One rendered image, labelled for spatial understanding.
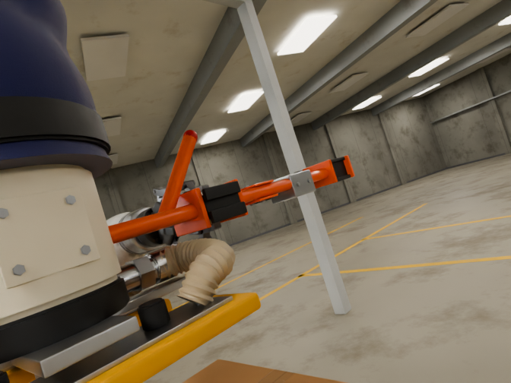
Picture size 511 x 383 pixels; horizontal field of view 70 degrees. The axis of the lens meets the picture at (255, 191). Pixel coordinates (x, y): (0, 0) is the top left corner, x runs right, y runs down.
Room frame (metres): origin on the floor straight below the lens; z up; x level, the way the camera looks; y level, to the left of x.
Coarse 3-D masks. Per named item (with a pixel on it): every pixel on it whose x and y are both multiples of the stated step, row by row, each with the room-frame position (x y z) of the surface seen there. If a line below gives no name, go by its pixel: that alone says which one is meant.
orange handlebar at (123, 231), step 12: (288, 180) 0.67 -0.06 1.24; (252, 192) 0.60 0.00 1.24; (264, 192) 0.62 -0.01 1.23; (276, 192) 0.65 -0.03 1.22; (192, 204) 0.52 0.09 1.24; (252, 204) 0.63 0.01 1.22; (156, 216) 0.47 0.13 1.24; (168, 216) 0.48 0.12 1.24; (180, 216) 0.49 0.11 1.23; (192, 216) 0.51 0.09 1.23; (120, 228) 0.43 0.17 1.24; (132, 228) 0.44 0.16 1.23; (144, 228) 0.46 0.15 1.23; (156, 228) 0.47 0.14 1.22; (120, 240) 0.44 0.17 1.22
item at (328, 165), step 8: (328, 160) 0.76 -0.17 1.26; (336, 160) 0.79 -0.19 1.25; (344, 160) 0.82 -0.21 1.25; (312, 168) 0.79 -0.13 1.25; (320, 168) 0.78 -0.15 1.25; (328, 168) 0.76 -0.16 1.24; (336, 168) 0.79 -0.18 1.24; (344, 168) 0.82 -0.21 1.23; (352, 168) 0.82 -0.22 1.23; (328, 176) 0.77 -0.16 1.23; (336, 176) 0.79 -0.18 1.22; (344, 176) 0.80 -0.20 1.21; (352, 176) 0.82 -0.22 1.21; (320, 184) 0.79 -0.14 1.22; (328, 184) 0.77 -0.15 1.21
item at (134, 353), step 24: (144, 312) 0.36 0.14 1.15; (168, 312) 0.38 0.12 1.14; (192, 312) 0.38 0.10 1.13; (216, 312) 0.37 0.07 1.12; (240, 312) 0.39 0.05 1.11; (144, 336) 0.35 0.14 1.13; (168, 336) 0.34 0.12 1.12; (192, 336) 0.34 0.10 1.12; (96, 360) 0.32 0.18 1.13; (120, 360) 0.31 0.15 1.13; (144, 360) 0.31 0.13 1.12; (168, 360) 0.32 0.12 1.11
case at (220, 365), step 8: (216, 360) 0.74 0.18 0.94; (224, 360) 0.72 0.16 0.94; (208, 368) 0.71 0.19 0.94; (216, 368) 0.70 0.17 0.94; (224, 368) 0.69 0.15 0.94; (232, 368) 0.68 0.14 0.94; (240, 368) 0.66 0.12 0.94; (248, 368) 0.66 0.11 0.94; (256, 368) 0.64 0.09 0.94; (264, 368) 0.64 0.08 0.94; (192, 376) 0.69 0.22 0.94; (200, 376) 0.68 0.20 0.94; (208, 376) 0.67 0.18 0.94; (216, 376) 0.66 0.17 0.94; (224, 376) 0.65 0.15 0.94; (232, 376) 0.64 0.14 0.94; (240, 376) 0.63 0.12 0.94; (248, 376) 0.62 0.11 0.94; (256, 376) 0.61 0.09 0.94; (264, 376) 0.61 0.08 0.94; (272, 376) 0.60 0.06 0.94; (280, 376) 0.59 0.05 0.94; (288, 376) 0.58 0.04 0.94; (296, 376) 0.57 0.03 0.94; (304, 376) 0.56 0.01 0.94; (312, 376) 0.56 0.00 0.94
